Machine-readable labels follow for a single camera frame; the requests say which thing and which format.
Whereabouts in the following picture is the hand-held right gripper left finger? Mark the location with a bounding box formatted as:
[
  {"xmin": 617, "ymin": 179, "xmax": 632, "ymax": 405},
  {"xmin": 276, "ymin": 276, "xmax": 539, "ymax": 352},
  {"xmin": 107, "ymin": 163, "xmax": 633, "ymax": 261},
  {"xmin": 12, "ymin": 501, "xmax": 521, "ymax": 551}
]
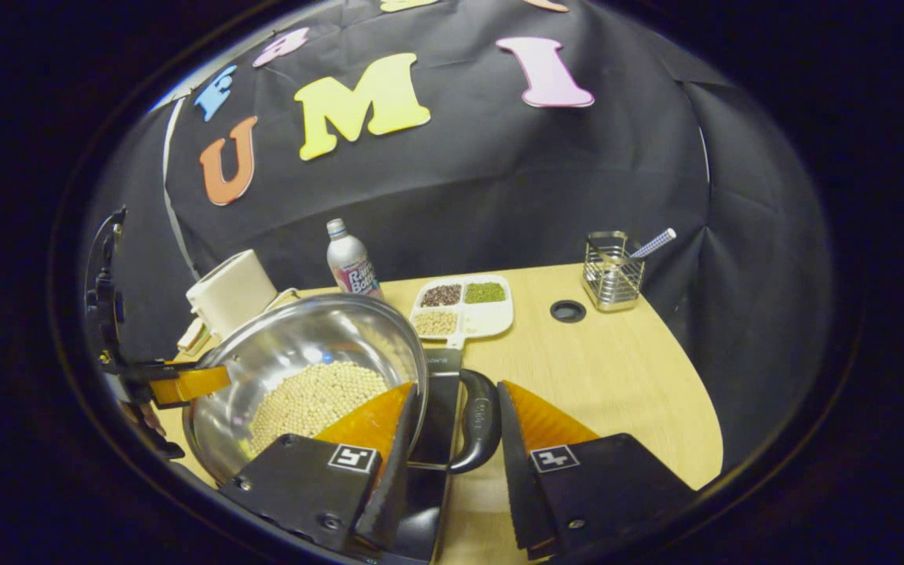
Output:
[{"xmin": 219, "ymin": 381, "xmax": 419, "ymax": 554}]

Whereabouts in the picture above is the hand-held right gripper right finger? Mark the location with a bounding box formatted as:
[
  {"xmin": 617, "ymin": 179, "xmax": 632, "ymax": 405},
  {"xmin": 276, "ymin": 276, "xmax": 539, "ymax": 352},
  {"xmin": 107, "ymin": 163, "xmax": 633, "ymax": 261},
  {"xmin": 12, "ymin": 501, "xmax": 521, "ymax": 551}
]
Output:
[{"xmin": 497, "ymin": 381, "xmax": 697, "ymax": 560}]

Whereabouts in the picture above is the black induction cooktop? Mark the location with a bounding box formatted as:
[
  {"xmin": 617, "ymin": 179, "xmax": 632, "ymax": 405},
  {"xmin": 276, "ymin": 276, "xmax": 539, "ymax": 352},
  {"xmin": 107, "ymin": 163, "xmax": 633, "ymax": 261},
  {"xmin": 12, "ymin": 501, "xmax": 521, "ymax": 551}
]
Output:
[{"xmin": 366, "ymin": 349, "xmax": 468, "ymax": 564}]

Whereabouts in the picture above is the pile of yellow soybeans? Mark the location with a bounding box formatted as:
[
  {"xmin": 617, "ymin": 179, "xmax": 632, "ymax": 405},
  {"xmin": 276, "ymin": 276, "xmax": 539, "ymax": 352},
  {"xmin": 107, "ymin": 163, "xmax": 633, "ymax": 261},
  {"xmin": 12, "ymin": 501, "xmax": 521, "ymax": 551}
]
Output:
[{"xmin": 248, "ymin": 361, "xmax": 390, "ymax": 457}]

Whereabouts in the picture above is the stainless steel pot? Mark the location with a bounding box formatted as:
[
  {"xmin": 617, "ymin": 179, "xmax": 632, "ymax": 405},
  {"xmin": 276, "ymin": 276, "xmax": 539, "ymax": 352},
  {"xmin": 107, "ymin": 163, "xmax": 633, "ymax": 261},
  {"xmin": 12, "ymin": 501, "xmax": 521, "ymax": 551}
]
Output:
[{"xmin": 183, "ymin": 293, "xmax": 502, "ymax": 485}]

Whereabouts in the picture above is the white toaster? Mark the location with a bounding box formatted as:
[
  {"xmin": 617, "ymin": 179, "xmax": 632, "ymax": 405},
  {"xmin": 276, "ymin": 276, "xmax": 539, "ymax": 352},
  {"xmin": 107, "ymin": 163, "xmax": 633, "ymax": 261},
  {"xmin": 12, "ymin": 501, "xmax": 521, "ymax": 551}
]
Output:
[{"xmin": 186, "ymin": 250, "xmax": 279, "ymax": 340}]

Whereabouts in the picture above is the white divided bean plate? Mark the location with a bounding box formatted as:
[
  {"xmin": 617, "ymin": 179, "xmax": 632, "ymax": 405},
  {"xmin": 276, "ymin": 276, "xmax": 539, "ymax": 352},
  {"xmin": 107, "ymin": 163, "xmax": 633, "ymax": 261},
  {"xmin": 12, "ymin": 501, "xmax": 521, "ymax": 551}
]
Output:
[{"xmin": 409, "ymin": 274, "xmax": 515, "ymax": 350}]

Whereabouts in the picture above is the small labelled drink bottle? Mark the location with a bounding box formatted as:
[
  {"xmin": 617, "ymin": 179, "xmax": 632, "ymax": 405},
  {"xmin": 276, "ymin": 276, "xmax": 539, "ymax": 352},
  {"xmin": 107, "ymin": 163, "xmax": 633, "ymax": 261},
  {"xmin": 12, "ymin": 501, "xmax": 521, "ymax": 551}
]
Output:
[{"xmin": 326, "ymin": 218, "xmax": 384, "ymax": 301}]

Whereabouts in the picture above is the white patterned straw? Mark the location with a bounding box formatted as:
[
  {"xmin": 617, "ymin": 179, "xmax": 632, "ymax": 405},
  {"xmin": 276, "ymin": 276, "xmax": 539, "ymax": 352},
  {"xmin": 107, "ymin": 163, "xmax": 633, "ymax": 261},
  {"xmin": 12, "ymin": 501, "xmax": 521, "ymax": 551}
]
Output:
[{"xmin": 629, "ymin": 228, "xmax": 677, "ymax": 260}]

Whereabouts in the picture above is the wire utensil holder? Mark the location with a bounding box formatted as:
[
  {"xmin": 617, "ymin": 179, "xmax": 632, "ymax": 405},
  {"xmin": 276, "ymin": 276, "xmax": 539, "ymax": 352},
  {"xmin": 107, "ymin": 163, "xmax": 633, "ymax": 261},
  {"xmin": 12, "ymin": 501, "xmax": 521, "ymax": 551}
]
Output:
[{"xmin": 582, "ymin": 231, "xmax": 647, "ymax": 312}]

